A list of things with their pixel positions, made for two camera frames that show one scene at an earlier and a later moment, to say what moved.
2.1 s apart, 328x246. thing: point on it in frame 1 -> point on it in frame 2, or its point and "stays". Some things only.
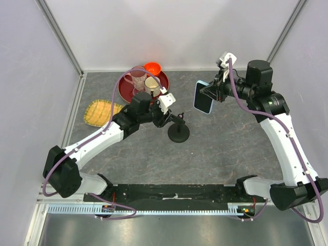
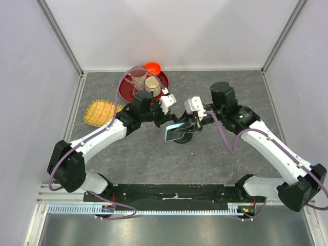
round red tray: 126,88 stays
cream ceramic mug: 151,85 stays
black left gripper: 163,118 stays
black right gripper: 217,91 -> 189,127
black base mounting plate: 177,193 stays
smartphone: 202,102 -> 170,136
